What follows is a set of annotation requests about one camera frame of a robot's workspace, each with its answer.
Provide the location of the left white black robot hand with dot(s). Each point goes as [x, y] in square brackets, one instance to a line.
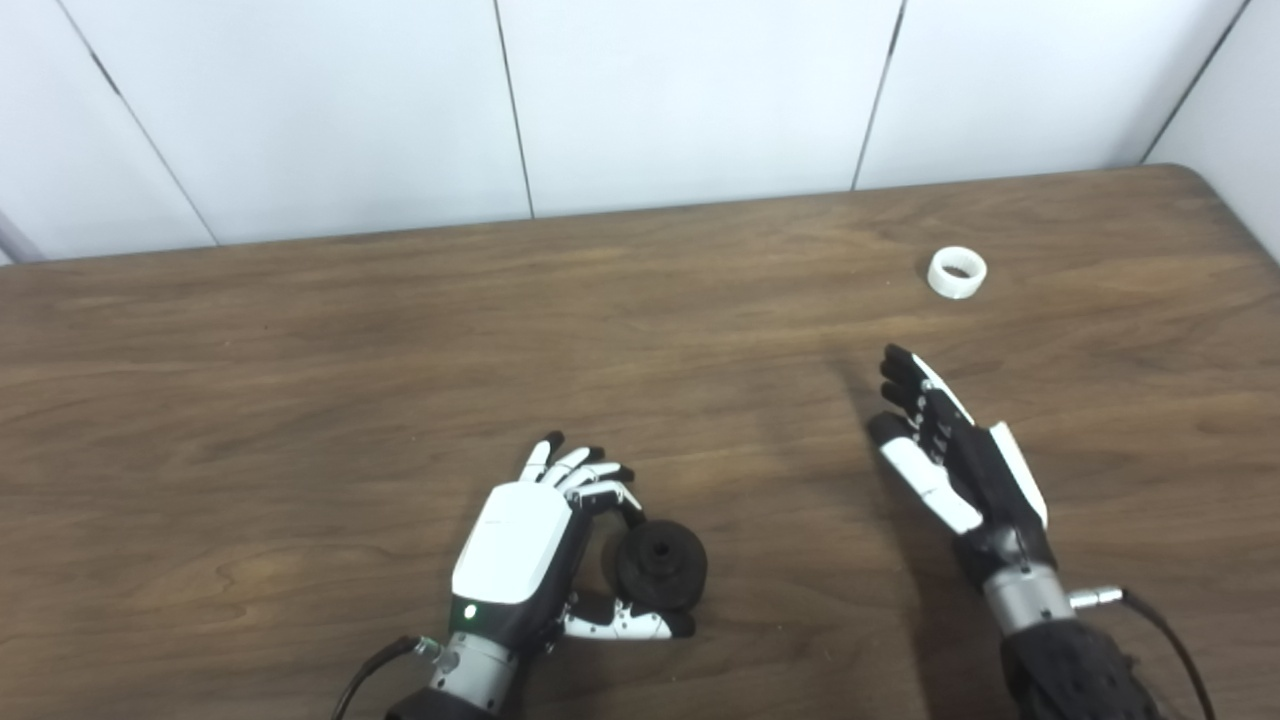
[510, 545]

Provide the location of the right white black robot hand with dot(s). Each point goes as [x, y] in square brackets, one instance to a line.
[985, 480]

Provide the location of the round black part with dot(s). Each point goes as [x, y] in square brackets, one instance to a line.
[660, 565]

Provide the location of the grey wall corner trim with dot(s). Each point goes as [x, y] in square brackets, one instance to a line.
[15, 240]

